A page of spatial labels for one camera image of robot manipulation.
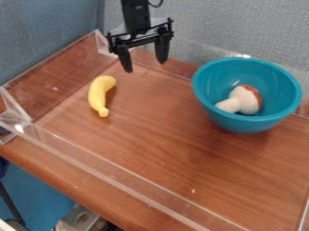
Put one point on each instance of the grey metal bracket below table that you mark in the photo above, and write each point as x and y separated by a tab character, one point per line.
81	219

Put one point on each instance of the white brown toy mushroom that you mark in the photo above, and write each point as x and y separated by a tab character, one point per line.
244	101

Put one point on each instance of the blue plastic bowl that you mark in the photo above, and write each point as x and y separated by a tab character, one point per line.
280	89

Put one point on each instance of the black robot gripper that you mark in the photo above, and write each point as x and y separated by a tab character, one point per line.
141	29

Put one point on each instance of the yellow toy banana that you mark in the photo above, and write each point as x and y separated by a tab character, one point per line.
101	85

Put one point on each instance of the clear acrylic tray barrier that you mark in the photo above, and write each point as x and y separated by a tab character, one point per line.
156	167

